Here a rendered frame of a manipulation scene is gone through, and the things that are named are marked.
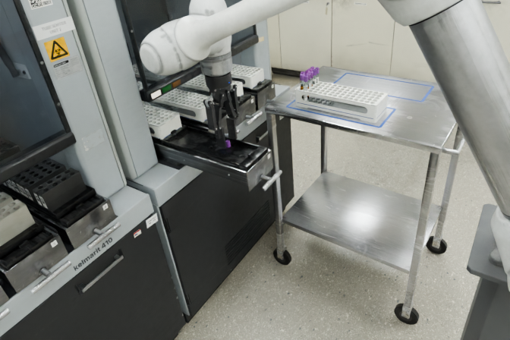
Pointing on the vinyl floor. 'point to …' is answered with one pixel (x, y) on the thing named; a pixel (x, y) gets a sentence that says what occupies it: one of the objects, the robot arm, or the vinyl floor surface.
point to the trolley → (422, 122)
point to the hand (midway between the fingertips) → (226, 133)
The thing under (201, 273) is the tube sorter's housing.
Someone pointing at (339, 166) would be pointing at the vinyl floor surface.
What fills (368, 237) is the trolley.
